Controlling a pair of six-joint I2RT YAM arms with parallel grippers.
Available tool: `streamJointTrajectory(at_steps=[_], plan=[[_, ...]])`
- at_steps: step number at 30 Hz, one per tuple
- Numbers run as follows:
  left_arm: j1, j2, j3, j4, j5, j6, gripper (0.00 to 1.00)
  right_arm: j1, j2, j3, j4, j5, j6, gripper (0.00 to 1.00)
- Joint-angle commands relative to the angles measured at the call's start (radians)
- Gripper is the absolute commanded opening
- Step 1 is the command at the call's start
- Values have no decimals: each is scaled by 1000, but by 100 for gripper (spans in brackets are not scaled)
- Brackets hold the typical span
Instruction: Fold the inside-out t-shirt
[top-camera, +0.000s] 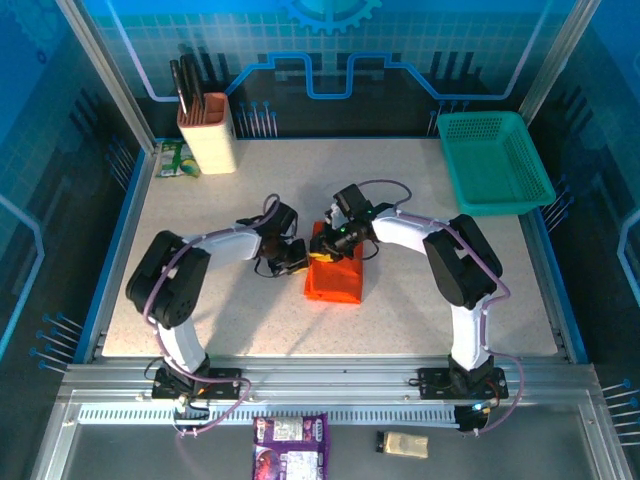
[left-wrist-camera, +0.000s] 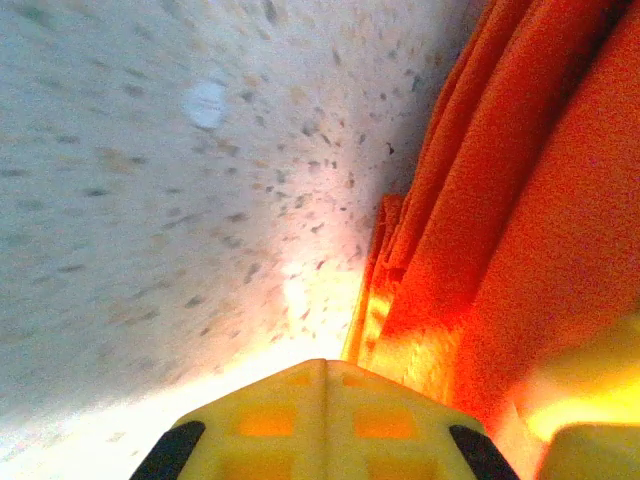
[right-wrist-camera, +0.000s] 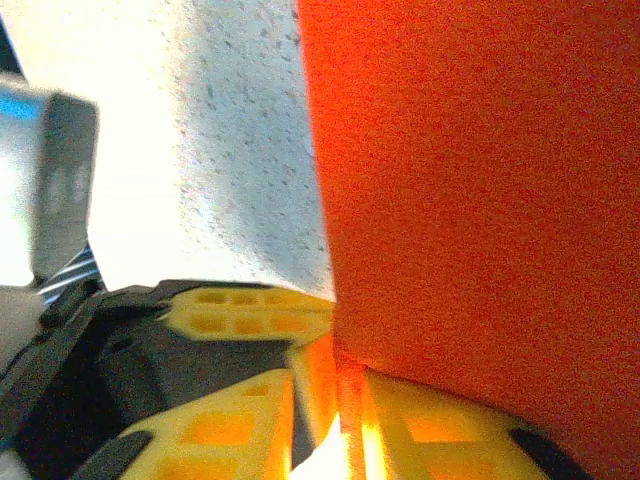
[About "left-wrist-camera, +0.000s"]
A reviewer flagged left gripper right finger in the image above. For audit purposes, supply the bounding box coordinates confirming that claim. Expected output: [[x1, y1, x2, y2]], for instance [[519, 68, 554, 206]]
[[325, 360, 522, 480]]

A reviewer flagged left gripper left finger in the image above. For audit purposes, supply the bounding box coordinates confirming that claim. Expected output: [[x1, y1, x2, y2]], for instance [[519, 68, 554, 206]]
[[130, 358, 327, 480]]

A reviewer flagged white round sticker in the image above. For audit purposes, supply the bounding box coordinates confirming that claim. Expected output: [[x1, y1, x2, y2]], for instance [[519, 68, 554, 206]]
[[182, 82, 227, 126]]

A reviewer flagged orange t-shirt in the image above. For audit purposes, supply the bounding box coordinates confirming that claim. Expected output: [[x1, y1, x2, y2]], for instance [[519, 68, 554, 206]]
[[341, 0, 640, 480]]

